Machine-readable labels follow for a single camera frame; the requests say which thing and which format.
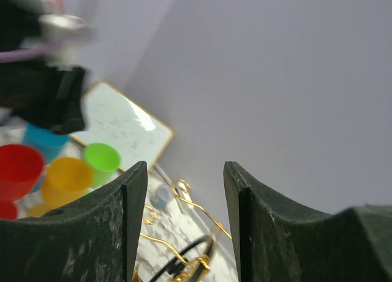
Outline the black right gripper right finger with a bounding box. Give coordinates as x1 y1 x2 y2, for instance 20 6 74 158
224 162 391 281

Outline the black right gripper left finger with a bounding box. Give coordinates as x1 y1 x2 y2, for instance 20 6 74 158
1 161 148 281

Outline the yellow wine glass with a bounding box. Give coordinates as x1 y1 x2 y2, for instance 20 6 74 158
27 157 94 217

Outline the green wine glass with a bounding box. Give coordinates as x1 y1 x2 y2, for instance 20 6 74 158
83 143 121 188

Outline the blue wine glass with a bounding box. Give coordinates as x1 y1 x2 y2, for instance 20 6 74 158
22 124 69 193

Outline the red wine glass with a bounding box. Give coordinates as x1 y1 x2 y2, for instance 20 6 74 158
1 144 45 219

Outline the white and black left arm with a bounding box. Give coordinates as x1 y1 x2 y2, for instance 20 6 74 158
1 0 89 135

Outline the small grey blue cup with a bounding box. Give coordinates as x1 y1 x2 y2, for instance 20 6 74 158
150 185 173 210

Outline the small framed whiteboard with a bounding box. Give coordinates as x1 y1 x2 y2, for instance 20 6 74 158
71 82 173 171

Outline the gold wire glass rack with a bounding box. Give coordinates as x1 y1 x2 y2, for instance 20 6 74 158
135 170 238 281

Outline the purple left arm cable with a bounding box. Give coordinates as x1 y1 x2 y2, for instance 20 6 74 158
0 45 59 64

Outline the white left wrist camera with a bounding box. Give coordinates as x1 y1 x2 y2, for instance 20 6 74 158
39 14 96 69

